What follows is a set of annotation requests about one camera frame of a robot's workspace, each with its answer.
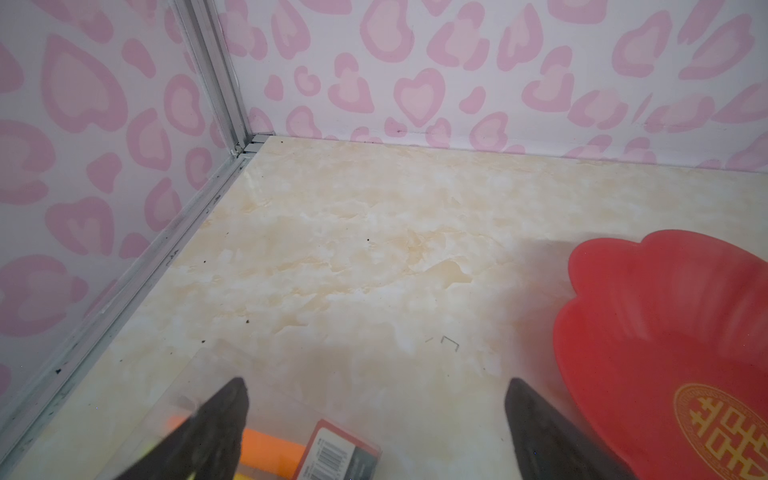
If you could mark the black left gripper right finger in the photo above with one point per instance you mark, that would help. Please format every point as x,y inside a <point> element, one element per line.
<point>549,446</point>

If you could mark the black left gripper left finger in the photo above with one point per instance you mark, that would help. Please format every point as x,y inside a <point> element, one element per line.
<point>207,445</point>

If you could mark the red flower-shaped fruit bowl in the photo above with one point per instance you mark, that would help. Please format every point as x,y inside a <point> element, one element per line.
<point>664,351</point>

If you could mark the clear highlighter marker pack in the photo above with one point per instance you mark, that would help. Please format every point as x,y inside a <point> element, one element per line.
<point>283,438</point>

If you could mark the aluminium corner frame post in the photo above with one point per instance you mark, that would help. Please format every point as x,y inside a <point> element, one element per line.
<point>205,37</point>

